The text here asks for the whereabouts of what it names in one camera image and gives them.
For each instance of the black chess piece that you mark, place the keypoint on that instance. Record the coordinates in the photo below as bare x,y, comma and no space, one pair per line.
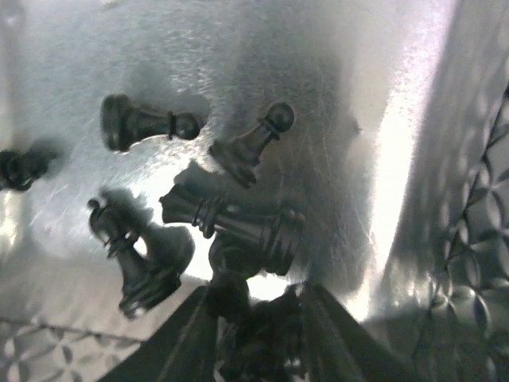
20,169
264,341

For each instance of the black chess pawn lying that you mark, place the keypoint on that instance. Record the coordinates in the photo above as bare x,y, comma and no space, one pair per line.
124,124
240,155

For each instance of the black chess bishop lying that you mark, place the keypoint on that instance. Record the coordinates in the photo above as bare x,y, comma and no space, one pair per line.
151,259

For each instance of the black chess piece lying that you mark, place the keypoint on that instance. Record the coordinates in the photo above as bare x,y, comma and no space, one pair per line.
20,169

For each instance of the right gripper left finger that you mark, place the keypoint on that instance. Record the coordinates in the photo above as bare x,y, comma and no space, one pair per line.
182,349

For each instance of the pink metal tin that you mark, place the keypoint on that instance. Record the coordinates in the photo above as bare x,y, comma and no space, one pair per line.
397,159

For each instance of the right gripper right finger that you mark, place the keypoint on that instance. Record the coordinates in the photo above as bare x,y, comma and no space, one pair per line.
338,348

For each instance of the black chess queen lying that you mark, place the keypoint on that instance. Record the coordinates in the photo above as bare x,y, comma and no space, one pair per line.
276,235

